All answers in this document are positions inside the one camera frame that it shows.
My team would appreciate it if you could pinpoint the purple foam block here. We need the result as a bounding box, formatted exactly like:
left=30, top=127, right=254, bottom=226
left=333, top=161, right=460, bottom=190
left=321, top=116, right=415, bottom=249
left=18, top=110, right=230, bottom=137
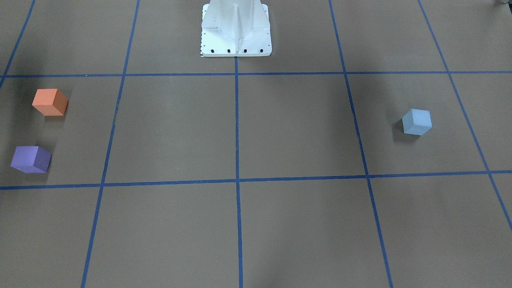
left=10, top=146, right=52, bottom=174

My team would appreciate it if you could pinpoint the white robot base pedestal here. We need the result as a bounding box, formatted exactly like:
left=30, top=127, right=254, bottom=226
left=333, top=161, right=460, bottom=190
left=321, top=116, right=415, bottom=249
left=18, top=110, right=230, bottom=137
left=200, top=0, right=272, bottom=57

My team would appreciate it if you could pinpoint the orange foam block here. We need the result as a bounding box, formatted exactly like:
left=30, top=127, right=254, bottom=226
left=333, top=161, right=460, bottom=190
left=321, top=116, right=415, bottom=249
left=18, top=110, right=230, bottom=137
left=32, top=89, right=69, bottom=116

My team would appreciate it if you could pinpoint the light blue foam block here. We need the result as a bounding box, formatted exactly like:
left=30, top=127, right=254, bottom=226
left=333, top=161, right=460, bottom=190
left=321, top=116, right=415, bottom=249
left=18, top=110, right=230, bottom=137
left=402, top=109, right=433, bottom=136

